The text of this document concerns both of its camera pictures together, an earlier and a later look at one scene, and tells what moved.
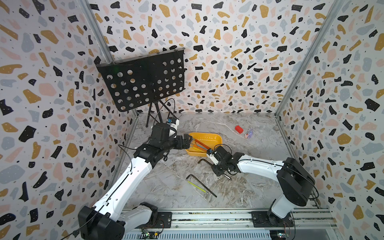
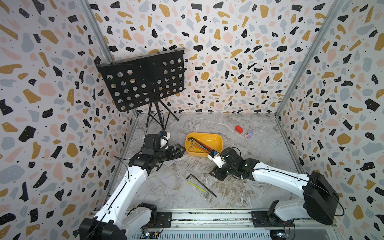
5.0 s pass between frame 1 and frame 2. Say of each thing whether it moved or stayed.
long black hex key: moved
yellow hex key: stayed
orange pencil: stayed
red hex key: stayed
